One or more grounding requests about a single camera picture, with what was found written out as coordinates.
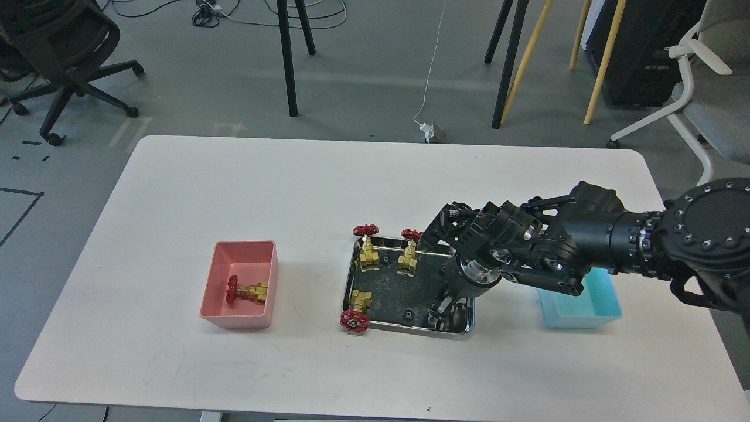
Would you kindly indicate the blue plastic box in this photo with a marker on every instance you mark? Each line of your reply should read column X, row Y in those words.
column 596, row 306

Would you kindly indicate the brass valve top middle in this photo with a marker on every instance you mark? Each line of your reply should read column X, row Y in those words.
column 407, row 260

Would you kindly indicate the brass valve bottom left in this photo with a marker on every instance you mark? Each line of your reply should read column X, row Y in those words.
column 355, row 319

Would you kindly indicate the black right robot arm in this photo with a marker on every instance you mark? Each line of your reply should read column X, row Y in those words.
column 699, row 243

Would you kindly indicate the black stand legs left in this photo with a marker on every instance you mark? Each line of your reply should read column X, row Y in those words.
column 284, row 34

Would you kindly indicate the black office chair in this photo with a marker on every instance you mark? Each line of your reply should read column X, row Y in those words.
column 67, row 43

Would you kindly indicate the pink plastic box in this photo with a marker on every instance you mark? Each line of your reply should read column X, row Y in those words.
column 252, row 262

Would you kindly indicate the black cabinet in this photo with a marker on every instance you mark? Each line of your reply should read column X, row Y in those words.
column 640, row 72

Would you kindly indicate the brass valve top left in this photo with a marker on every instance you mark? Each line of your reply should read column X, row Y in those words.
column 369, row 258

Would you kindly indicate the brass valve red handwheel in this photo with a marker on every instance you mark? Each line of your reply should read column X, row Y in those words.
column 255, row 293

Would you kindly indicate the stainless steel tray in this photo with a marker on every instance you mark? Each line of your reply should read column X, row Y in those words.
column 393, row 292

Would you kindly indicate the white power adapter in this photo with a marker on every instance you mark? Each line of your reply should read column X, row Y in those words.
column 433, row 134

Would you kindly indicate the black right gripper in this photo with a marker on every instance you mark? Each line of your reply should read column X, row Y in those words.
column 464, row 279

